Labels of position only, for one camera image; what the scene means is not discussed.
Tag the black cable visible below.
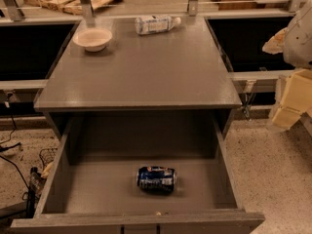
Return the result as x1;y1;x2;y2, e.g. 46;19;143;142
0;114;30;190

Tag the clear plastic water bottle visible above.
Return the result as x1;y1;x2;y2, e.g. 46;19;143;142
135;15;181;35

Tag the blue pepsi can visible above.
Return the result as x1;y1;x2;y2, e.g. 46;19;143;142
136;166;176;193

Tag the black wire basket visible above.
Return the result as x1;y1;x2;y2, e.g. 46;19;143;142
39;148;58;169

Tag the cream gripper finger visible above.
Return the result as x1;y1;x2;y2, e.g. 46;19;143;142
272;69;312;130
262;28;287;55

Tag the white ceramic bowl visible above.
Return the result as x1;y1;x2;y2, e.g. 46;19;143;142
73;27;112;52

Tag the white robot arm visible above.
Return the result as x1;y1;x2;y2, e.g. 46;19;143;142
262;0;312;131

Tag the grey open drawer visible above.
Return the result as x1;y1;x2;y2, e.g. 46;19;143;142
9;114;266;234

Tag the grey cabinet counter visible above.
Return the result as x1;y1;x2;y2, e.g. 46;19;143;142
34;17;241;118

